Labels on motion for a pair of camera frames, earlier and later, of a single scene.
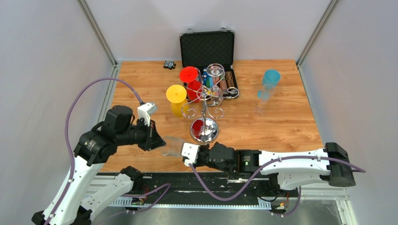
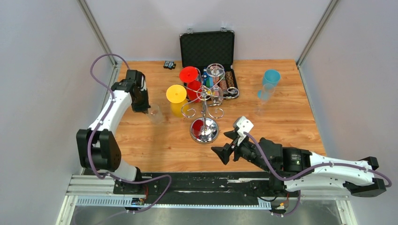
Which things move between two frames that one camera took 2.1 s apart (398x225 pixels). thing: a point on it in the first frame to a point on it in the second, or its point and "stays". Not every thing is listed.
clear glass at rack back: (216, 70) stays
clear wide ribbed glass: (173, 146) to (154, 116)
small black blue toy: (169, 64) stays
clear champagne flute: (268, 89) stays
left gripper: (153, 140) to (143, 108)
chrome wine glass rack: (204, 129) stays
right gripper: (197, 163) to (224, 152)
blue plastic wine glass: (270, 76) stays
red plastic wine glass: (189, 74) stays
